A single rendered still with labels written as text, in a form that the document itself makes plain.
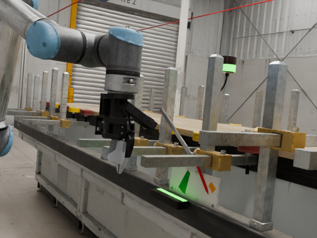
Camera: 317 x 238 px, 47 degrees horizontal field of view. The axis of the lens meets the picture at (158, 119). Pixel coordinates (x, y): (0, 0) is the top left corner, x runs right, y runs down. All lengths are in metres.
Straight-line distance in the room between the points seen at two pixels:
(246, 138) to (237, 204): 0.56
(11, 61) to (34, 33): 0.59
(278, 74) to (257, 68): 9.88
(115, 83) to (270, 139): 0.41
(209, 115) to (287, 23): 9.41
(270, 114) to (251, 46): 10.18
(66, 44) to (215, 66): 0.47
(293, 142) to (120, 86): 0.45
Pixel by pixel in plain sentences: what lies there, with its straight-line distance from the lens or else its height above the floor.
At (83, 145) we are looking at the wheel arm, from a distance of 1.47.
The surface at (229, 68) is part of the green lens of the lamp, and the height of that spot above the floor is 1.14.
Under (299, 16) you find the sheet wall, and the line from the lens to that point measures 10.29.
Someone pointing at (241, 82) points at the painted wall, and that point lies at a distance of 11.24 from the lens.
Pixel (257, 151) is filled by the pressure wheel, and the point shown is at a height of 0.88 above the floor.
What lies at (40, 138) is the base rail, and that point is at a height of 0.65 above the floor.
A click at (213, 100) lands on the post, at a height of 1.03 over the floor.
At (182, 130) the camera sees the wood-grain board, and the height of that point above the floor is 0.89.
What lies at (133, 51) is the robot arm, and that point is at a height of 1.14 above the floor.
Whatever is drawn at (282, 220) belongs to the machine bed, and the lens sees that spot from 1.28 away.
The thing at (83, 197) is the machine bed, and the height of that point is 0.28.
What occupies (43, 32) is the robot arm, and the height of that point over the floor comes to 1.15.
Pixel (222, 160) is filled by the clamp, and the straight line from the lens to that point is 1.13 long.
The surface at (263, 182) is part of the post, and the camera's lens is 1.02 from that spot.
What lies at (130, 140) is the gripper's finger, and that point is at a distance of 0.94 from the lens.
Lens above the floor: 1.02
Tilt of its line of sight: 3 degrees down
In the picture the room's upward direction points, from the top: 5 degrees clockwise
